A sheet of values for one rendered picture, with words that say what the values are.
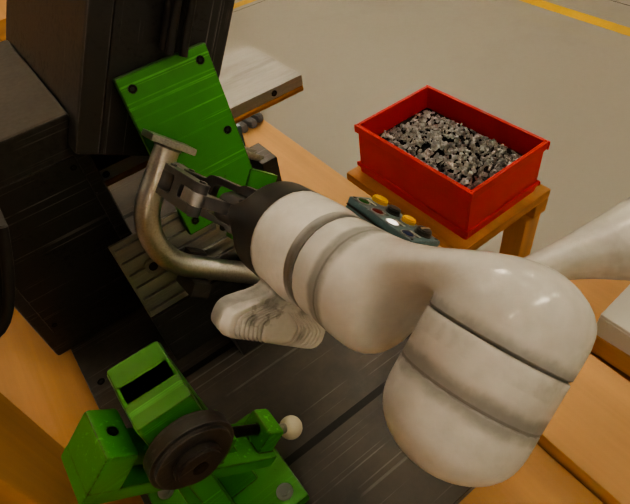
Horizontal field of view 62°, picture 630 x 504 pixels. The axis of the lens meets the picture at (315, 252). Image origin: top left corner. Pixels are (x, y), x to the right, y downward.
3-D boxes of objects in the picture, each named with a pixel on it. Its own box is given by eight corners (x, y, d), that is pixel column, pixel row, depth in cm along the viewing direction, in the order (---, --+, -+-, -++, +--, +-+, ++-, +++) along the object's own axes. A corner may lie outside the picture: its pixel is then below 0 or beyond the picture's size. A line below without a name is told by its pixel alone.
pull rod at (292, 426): (295, 417, 64) (287, 394, 60) (308, 434, 62) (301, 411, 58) (257, 445, 62) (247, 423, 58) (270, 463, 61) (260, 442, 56)
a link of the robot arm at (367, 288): (341, 171, 31) (271, 302, 31) (582, 270, 19) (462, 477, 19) (411, 215, 35) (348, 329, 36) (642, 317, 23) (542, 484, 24)
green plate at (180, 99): (238, 181, 78) (181, 40, 67) (263, 195, 72) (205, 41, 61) (170, 218, 74) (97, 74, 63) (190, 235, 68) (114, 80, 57)
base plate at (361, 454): (162, 108, 131) (159, 100, 129) (531, 435, 64) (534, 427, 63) (-6, 184, 116) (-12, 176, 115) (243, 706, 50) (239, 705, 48)
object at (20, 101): (103, 205, 103) (9, 37, 78) (167, 295, 85) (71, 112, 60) (11, 251, 97) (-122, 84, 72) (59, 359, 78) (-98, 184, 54)
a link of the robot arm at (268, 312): (204, 325, 36) (242, 374, 31) (265, 172, 34) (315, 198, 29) (306, 341, 41) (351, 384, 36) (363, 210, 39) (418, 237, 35)
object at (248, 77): (253, 61, 94) (249, 44, 92) (304, 92, 84) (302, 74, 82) (43, 155, 81) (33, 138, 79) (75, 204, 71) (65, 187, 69)
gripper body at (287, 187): (365, 212, 39) (301, 181, 46) (274, 176, 34) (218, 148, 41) (326, 302, 40) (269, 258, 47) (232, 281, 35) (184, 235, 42)
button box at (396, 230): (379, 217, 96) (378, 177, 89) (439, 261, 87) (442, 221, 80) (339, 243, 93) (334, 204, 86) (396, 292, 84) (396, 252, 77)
